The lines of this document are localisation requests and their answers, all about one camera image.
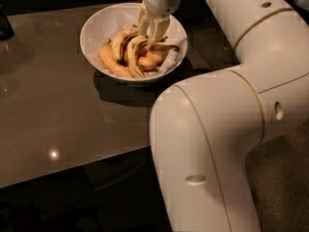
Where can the orange banana far right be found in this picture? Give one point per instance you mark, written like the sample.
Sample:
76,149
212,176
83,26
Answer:
161,47

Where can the orange banana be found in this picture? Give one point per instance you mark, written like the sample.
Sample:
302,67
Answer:
157,56
161,47
107,59
147,64

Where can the spotted yellow banana back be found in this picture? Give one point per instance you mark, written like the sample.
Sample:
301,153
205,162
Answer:
120,42

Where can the spotted yellow banana front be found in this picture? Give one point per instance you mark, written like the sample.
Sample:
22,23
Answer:
132,55

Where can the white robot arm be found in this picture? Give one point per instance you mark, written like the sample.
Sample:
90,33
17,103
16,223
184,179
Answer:
202,128

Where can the orange banana upper right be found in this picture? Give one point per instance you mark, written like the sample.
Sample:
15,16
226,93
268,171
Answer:
157,56

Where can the white paper bowl liner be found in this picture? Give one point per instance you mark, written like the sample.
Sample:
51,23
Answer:
112,18

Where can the dark object table corner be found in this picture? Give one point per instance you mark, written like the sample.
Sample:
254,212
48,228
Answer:
6,29

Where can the spotted yellow banana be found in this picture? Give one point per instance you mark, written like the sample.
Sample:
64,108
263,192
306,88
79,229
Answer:
132,55
120,42

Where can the orange banana middle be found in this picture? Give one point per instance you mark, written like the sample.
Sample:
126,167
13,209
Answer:
147,64

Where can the orange banana left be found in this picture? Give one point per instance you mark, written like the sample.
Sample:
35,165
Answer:
107,59

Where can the white ceramic bowl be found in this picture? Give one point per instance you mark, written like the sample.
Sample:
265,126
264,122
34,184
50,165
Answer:
96,23

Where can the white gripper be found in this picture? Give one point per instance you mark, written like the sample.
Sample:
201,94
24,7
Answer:
160,21

